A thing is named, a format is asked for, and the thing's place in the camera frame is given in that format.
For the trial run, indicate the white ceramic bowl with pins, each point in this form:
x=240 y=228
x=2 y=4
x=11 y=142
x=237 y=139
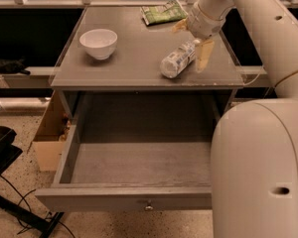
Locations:
x=99 y=43

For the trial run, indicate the metal drawer knob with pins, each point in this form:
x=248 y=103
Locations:
x=148 y=206

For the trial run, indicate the cardboard box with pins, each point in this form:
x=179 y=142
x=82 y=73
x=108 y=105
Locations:
x=50 y=138

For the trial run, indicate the grey open drawer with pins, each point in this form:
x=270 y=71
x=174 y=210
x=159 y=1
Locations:
x=118 y=168

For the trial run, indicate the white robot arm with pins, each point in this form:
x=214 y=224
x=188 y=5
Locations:
x=254 y=154

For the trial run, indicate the green snack bag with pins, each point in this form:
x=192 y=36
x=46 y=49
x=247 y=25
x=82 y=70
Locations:
x=170 y=12

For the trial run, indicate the black cloth on rail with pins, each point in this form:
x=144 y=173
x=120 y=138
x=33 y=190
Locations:
x=10 y=66

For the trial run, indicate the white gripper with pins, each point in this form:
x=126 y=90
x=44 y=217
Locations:
x=204 y=23

